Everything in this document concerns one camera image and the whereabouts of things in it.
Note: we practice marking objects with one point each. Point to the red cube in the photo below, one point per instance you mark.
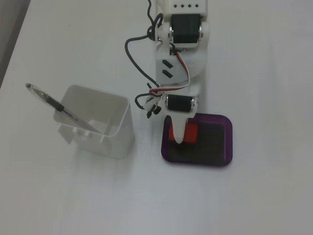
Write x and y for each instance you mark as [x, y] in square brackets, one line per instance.
[192, 133]

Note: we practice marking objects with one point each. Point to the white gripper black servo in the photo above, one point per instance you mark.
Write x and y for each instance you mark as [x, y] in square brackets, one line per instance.
[179, 103]

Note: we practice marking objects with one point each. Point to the white plastic container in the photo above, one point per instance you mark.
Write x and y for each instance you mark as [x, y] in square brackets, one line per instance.
[117, 144]

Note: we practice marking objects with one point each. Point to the clear black pen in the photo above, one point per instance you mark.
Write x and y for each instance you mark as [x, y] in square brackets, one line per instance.
[57, 105]

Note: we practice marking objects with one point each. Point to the purple metal tray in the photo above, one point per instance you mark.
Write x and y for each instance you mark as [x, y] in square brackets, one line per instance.
[207, 147]

